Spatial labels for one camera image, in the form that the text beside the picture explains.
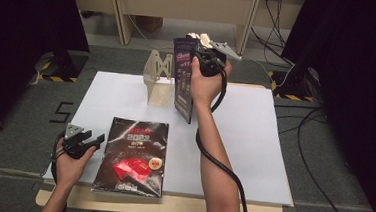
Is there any hand-held gripper cable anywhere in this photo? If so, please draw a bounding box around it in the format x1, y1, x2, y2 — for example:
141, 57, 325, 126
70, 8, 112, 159
190, 68, 262, 212
48, 133, 68, 184

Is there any black magazine with red print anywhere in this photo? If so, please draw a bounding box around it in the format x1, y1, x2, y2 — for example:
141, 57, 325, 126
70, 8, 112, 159
91, 115, 170, 199

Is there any long black floor cable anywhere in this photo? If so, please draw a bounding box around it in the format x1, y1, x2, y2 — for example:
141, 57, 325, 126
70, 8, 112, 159
267, 103, 365, 212

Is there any black curtain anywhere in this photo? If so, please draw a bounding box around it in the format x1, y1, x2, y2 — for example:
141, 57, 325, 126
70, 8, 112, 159
0, 0, 94, 153
270, 0, 376, 212

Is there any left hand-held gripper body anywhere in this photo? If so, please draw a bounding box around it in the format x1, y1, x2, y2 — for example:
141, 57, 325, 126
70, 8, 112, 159
60, 122, 92, 161

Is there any right hand-held gripper cable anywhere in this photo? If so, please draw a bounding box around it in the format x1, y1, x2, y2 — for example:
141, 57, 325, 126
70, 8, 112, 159
190, 68, 262, 212

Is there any thick white book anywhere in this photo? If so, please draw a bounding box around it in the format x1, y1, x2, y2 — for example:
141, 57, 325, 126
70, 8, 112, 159
184, 31, 215, 51

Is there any black stand base, striped tape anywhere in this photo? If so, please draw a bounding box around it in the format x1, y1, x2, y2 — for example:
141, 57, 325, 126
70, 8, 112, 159
266, 66, 323, 103
35, 47, 91, 85

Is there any beige wooden desk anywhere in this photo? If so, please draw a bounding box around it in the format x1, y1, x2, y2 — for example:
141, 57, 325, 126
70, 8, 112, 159
63, 0, 308, 60

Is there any purple magazine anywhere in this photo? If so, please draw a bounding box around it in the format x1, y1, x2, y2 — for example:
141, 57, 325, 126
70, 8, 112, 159
167, 34, 202, 126

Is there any black power cable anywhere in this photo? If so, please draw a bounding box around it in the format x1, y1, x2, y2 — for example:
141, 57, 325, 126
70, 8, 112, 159
248, 0, 300, 66

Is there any person's right hand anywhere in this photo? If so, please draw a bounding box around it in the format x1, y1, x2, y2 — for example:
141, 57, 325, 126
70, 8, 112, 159
188, 55, 234, 112

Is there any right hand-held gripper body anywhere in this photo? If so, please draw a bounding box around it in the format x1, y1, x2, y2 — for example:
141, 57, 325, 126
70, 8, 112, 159
191, 39, 244, 80

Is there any beige expandable bookend rack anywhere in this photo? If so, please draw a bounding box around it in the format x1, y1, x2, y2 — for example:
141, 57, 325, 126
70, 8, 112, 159
140, 48, 178, 109

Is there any white table board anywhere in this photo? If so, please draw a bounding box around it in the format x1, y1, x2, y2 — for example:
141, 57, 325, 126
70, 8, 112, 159
41, 67, 302, 208

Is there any left hand-held gripper cable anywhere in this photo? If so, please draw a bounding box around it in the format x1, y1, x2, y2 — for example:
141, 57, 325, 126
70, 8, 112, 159
48, 133, 68, 184

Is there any person's left hand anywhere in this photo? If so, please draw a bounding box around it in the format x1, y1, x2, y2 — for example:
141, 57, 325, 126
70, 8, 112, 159
51, 140, 98, 189

